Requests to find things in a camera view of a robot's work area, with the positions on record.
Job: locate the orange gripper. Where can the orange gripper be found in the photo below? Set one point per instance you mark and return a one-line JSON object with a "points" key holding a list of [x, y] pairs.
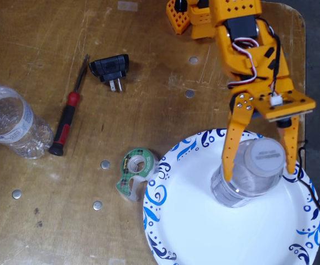
{"points": [[244, 102]]}

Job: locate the labelled clear plastic bottle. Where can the labelled clear plastic bottle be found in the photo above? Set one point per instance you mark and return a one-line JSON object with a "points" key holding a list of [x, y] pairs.
{"points": [[248, 190]]}

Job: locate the crinkled clear water bottle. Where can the crinkled clear water bottle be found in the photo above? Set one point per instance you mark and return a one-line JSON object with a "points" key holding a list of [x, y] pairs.
{"points": [[10, 121]]}

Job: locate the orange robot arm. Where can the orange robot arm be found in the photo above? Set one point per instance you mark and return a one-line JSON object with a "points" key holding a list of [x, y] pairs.
{"points": [[231, 8]]}

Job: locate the blue floral paper plate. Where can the blue floral paper plate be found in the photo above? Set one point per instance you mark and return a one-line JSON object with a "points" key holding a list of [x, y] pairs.
{"points": [[204, 234]]}

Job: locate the round silver metal disc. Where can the round silver metal disc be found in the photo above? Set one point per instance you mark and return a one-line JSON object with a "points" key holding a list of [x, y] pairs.
{"points": [[189, 94], [193, 60], [97, 205], [105, 164], [16, 194]]}

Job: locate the green clear tape dispenser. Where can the green clear tape dispenser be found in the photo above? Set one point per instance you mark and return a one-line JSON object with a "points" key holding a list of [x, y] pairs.
{"points": [[148, 165]]}

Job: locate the black power plug adapter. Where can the black power plug adapter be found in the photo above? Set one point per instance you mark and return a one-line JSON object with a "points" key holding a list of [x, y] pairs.
{"points": [[110, 66]]}

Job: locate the clear tape piece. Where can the clear tape piece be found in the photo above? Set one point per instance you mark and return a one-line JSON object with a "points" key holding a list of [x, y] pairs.
{"points": [[128, 5], [117, 261]]}

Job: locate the red black screwdriver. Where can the red black screwdriver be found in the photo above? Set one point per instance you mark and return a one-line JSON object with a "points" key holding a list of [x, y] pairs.
{"points": [[65, 121]]}

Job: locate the wrist camera on orange mount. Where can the wrist camera on orange mount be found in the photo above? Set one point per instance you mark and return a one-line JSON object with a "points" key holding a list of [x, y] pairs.
{"points": [[292, 106]]}

